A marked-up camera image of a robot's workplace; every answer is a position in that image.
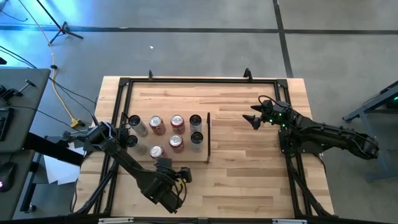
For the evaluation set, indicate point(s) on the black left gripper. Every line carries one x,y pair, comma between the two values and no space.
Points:
164,166

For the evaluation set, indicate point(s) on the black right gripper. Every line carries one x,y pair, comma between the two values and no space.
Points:
276,112

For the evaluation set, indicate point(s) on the red Coca-Cola can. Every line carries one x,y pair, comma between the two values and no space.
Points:
156,151
154,120

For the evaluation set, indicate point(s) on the red Fanta can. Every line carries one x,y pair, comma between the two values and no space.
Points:
175,140
177,119

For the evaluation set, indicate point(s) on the Celsius can pineapple print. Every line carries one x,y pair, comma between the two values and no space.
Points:
131,141

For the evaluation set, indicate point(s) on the Celsius Arctic Vibe can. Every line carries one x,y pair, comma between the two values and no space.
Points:
196,137
195,119

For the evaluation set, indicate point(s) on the white tall can pink lettering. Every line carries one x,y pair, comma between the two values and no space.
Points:
134,120

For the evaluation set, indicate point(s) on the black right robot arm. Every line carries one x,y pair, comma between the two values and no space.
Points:
326,132

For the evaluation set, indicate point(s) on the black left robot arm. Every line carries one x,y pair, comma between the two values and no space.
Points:
124,155

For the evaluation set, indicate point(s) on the black table clamp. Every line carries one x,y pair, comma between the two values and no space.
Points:
247,73
150,74

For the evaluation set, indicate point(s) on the white paper sheet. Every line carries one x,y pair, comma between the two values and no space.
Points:
62,169

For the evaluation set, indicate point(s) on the black support beam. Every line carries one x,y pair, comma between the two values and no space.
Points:
53,151

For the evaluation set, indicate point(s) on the grey desk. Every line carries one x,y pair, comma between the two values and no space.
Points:
25,109
25,174

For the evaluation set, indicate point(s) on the black computer mouse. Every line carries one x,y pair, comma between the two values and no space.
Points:
7,177

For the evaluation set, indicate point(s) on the black keyboard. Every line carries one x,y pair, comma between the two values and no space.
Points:
4,124

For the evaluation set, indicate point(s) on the black tripod stand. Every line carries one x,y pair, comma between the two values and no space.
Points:
63,30

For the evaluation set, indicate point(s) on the black desk clamp tool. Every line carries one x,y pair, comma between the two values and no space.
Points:
12,91

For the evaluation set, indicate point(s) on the black metal shelf end frame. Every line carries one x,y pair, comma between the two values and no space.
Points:
208,137

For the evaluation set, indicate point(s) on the black metal table frame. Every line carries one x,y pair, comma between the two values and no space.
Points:
202,81

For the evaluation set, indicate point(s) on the grey metal bracket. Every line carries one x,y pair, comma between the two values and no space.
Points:
115,220
289,221

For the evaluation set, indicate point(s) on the grey-blue metal desk frame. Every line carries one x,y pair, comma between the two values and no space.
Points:
373,149

